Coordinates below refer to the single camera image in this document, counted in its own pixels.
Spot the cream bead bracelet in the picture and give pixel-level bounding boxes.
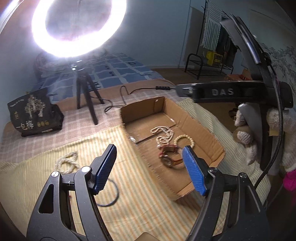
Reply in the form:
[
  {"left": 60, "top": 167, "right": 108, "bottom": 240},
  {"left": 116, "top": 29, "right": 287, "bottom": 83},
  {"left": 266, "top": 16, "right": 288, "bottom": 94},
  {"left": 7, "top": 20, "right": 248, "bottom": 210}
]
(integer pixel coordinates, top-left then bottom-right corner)
[{"left": 173, "top": 134, "right": 195, "bottom": 149}]

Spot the black clothes rack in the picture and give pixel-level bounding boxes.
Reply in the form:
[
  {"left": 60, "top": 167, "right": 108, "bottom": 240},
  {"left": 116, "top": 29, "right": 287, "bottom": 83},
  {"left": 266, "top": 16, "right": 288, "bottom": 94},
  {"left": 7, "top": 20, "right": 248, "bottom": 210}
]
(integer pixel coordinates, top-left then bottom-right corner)
[{"left": 184, "top": 1, "right": 237, "bottom": 79}]

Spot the orange cloth covered stool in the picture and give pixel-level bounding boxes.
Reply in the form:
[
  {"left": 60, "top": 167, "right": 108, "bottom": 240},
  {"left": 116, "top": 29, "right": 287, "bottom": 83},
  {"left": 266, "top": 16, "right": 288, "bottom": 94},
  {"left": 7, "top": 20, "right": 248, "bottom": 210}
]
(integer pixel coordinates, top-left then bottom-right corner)
[{"left": 224, "top": 68, "right": 252, "bottom": 81}]

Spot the dark bangle bracelet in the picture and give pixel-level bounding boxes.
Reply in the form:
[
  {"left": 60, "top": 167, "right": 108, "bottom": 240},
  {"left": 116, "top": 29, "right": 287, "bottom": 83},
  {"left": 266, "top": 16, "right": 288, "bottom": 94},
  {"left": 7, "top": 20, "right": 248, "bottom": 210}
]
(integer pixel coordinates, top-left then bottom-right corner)
[{"left": 96, "top": 178, "right": 120, "bottom": 207}]

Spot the black printed snack bag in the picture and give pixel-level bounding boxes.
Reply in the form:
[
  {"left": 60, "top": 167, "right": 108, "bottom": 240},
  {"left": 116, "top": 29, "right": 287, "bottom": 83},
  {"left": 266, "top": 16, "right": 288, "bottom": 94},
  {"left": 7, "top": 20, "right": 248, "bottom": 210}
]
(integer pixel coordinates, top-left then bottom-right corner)
[{"left": 8, "top": 87, "right": 64, "bottom": 137}]

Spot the red strap wristwatch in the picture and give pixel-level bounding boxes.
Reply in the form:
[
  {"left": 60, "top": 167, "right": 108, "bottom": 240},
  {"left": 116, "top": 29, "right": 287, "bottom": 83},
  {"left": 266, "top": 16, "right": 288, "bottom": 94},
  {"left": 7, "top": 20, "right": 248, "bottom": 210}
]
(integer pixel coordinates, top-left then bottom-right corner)
[{"left": 158, "top": 145, "right": 183, "bottom": 168}]

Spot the black power cable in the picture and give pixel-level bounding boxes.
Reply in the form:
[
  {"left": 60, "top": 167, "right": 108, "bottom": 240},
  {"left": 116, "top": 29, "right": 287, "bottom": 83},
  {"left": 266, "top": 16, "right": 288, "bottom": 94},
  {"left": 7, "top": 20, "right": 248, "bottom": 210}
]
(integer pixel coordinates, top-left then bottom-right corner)
[{"left": 97, "top": 78, "right": 177, "bottom": 114}]

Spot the plaid beige bed sheet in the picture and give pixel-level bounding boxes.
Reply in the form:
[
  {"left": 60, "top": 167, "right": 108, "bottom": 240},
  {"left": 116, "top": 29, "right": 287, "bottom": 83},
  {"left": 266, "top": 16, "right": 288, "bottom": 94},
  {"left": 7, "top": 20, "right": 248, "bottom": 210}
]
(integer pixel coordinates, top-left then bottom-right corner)
[{"left": 0, "top": 87, "right": 186, "bottom": 165}]

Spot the yellow striped blanket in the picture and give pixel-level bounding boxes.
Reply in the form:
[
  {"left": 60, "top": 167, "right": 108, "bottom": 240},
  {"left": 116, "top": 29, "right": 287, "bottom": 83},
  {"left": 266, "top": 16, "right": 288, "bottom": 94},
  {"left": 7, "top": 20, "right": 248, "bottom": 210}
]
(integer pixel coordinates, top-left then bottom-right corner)
[{"left": 1, "top": 99, "right": 262, "bottom": 240}]

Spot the white ring light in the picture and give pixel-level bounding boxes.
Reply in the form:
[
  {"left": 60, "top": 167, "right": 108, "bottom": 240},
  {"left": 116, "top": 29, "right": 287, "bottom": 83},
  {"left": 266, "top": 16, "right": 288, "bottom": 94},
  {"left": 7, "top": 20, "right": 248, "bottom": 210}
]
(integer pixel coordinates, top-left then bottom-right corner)
[{"left": 31, "top": 0, "right": 126, "bottom": 58}]

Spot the long white pearl necklace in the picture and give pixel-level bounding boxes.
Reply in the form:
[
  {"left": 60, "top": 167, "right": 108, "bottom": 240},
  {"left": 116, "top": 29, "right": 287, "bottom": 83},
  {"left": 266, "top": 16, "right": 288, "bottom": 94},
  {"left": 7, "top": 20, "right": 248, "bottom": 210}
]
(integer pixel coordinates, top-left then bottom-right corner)
[{"left": 54, "top": 151, "right": 81, "bottom": 175}]

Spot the yellow box on rack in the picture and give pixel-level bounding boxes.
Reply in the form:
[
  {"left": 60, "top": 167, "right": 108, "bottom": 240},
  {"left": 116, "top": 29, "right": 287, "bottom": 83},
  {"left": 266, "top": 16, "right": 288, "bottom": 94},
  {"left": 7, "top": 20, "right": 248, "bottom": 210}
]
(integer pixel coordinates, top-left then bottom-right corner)
[{"left": 206, "top": 51, "right": 223, "bottom": 67}]

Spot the brown cardboard box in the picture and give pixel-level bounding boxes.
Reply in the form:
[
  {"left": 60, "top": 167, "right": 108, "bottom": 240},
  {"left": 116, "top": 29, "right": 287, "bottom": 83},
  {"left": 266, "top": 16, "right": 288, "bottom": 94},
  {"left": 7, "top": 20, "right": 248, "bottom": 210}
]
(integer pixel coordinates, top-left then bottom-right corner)
[{"left": 120, "top": 97, "right": 225, "bottom": 201}]

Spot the right hand white glove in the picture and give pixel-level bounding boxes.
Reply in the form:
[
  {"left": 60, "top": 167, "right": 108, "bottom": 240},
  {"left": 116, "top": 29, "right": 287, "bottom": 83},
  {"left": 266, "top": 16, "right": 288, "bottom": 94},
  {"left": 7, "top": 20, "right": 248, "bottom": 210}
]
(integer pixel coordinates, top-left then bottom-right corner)
[{"left": 232, "top": 106, "right": 296, "bottom": 173}]

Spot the white pearl necklace heart pile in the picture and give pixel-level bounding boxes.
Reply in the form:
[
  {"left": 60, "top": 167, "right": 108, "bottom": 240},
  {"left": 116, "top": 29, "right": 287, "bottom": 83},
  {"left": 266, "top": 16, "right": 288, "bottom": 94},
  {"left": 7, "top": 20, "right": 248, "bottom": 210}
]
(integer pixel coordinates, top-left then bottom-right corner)
[{"left": 150, "top": 126, "right": 174, "bottom": 149}]

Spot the striped hanging towel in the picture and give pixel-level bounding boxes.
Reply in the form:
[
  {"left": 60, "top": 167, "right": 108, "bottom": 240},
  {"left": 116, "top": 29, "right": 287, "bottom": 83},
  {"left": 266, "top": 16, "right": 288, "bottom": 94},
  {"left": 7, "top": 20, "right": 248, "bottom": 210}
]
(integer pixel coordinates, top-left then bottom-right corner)
[{"left": 201, "top": 1, "right": 223, "bottom": 51}]

